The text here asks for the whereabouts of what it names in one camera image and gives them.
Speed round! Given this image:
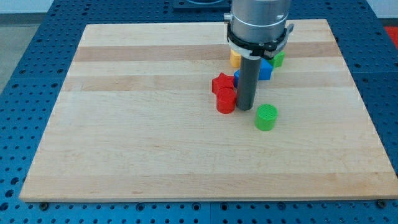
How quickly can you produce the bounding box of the light wooden board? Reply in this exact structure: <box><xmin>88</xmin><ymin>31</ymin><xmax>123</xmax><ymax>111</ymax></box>
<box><xmin>19</xmin><ymin>19</ymin><xmax>397</xmax><ymax>202</ymax></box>

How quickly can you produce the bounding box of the green cylinder block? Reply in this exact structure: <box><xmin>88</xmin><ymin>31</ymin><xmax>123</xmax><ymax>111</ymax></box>
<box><xmin>254</xmin><ymin>104</ymin><xmax>278</xmax><ymax>131</ymax></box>

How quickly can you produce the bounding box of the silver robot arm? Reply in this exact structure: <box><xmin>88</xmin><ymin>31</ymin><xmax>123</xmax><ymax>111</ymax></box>
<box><xmin>224</xmin><ymin>0</ymin><xmax>294</xmax><ymax>111</ymax></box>

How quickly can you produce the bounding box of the red cylinder block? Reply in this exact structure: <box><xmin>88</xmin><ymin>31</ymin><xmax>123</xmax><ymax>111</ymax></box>
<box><xmin>216</xmin><ymin>88</ymin><xmax>236</xmax><ymax>114</ymax></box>

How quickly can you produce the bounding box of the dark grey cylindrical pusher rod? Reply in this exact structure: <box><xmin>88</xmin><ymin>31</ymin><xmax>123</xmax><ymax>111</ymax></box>
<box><xmin>236</xmin><ymin>57</ymin><xmax>262</xmax><ymax>111</ymax></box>

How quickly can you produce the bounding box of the yellow heart block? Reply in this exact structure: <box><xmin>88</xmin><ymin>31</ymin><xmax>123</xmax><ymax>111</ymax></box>
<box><xmin>229</xmin><ymin>49</ymin><xmax>241</xmax><ymax>68</ymax></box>

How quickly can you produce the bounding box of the green star block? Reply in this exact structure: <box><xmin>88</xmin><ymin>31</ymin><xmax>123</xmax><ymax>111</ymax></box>
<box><xmin>268</xmin><ymin>51</ymin><xmax>285</xmax><ymax>68</ymax></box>

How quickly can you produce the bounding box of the blue pentagon block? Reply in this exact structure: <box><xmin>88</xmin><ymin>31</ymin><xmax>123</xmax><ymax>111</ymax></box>
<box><xmin>234</xmin><ymin>59</ymin><xmax>273</xmax><ymax>88</ymax></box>

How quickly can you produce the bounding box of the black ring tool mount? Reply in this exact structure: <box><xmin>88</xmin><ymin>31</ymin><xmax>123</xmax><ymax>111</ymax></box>
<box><xmin>227</xmin><ymin>24</ymin><xmax>294</xmax><ymax>60</ymax></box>

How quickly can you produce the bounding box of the dark blue base plate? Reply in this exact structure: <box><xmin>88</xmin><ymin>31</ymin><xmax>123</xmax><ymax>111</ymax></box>
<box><xmin>171</xmin><ymin>0</ymin><xmax>232</xmax><ymax>11</ymax></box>

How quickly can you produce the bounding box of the red star block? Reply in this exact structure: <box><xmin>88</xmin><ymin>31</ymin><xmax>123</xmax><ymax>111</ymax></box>
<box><xmin>211</xmin><ymin>72</ymin><xmax>234</xmax><ymax>94</ymax></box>

